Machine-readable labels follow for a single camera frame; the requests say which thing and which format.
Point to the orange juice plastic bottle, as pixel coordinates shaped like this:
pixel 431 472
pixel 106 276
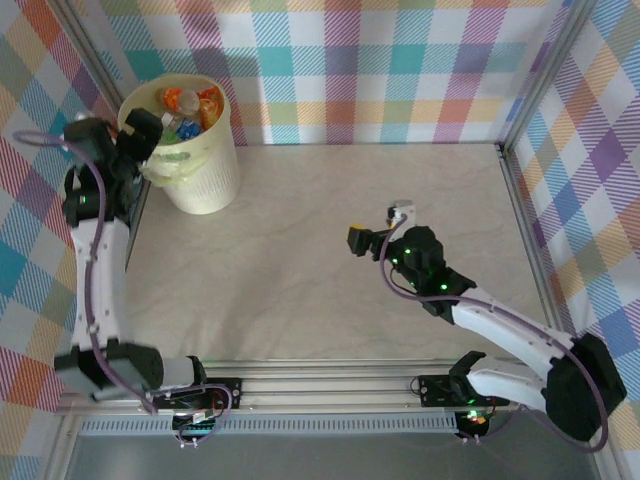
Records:
pixel 210 105

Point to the cream plastic waste bin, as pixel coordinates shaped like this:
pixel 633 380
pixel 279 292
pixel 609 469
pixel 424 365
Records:
pixel 210 170

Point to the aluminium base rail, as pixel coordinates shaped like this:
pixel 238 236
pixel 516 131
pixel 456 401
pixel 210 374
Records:
pixel 325 390

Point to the blue label Pocari bottle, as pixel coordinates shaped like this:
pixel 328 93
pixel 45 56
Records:
pixel 187 129

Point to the aluminium frame post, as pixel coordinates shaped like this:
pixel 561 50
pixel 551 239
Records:
pixel 92 50
pixel 547 75

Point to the clear plastic bin liner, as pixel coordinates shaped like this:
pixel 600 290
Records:
pixel 172 167

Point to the aluminium table side rail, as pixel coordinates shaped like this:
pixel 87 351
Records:
pixel 525 225
pixel 134 240

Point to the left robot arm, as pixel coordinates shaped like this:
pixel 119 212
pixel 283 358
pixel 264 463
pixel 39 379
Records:
pixel 97 280

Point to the grey metal panel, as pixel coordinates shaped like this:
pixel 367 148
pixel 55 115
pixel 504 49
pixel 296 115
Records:
pixel 325 460

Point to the orange label plastic bottle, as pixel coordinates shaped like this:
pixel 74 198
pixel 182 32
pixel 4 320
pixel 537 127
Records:
pixel 174 97

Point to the small controller with lights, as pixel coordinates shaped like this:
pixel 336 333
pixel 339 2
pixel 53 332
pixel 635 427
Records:
pixel 472 417

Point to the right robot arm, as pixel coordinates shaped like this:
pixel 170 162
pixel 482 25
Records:
pixel 500 320

